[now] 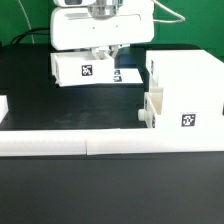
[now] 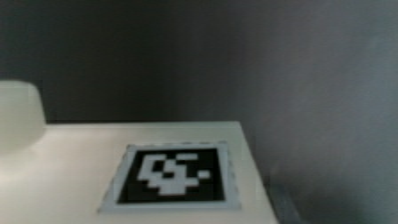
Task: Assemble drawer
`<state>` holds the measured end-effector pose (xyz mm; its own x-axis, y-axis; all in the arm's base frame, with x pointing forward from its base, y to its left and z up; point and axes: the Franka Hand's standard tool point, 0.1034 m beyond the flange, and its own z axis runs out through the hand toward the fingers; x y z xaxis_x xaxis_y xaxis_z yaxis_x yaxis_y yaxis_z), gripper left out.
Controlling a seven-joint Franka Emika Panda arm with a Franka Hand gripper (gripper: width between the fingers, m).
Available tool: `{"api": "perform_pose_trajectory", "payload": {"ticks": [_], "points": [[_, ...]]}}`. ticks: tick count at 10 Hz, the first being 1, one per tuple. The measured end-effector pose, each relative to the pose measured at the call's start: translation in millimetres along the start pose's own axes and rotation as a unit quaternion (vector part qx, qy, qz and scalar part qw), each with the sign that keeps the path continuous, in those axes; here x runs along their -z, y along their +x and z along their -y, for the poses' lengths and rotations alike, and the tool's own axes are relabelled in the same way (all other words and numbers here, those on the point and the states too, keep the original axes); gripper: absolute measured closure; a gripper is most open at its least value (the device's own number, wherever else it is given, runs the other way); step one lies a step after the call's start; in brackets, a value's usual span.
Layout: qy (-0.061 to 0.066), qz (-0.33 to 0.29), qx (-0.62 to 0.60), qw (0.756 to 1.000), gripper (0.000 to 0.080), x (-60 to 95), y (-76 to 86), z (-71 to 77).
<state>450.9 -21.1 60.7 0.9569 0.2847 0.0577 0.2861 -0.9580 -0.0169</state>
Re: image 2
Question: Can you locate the white drawer with tag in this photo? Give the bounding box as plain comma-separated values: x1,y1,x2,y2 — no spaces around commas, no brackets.
0,80,280,224

